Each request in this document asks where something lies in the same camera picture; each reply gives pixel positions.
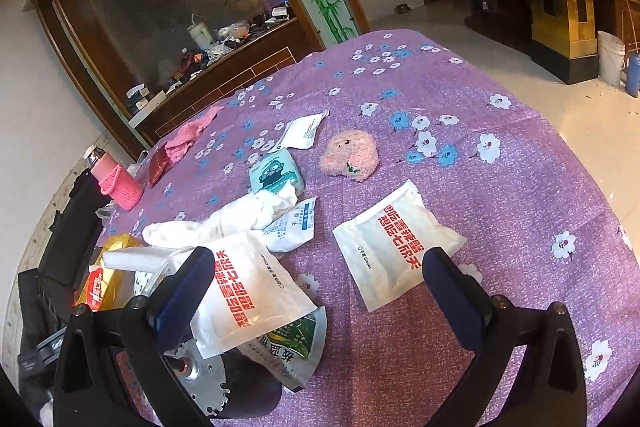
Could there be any white glove packet red text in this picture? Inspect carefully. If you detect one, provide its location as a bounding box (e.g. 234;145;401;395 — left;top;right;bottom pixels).
333;180;466;312

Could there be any white towel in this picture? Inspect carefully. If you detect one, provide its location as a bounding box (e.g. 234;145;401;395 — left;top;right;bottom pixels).
142;181;297;249

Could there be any gold storage box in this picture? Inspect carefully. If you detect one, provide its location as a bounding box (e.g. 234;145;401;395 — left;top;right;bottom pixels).
74;234;142;312

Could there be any black bag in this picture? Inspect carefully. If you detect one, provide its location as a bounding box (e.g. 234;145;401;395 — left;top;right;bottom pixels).
17;170;107;352

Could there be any green white snack bag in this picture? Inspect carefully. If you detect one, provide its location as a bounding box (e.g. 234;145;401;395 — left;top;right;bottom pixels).
238;307;328;392

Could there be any pink bottle knitted sleeve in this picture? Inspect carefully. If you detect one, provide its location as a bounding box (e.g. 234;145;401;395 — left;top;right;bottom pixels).
84;144;143;211

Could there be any red satin pouch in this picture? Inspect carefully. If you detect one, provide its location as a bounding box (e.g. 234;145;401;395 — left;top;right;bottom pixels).
148;145;172;187

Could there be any blue white wipe packet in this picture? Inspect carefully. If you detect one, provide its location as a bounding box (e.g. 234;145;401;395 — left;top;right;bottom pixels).
262;197;317;256

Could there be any pink cloth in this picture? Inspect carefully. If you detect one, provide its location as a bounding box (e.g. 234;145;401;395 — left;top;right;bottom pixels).
164;105;224;166

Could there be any teal tissue pack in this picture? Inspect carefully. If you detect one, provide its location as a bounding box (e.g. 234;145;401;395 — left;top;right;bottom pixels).
250;148;305;196

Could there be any purple floral tablecloth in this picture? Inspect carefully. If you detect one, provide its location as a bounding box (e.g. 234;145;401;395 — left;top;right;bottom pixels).
103;29;639;426

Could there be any pink fluffy plush toy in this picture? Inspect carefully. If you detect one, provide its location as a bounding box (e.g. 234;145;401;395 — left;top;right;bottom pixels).
319;130;380;182

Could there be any small white sachet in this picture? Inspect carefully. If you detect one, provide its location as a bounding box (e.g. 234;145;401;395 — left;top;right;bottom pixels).
276;110;329;150

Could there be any blue thermos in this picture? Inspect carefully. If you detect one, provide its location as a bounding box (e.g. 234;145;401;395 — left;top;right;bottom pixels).
625;53;640;98

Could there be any white plastic bucket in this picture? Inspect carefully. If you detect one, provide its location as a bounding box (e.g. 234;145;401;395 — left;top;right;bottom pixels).
598;30;626;87

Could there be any wooden sideboard cabinet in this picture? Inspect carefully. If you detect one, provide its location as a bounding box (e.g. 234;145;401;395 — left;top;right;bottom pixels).
137;18;324;144

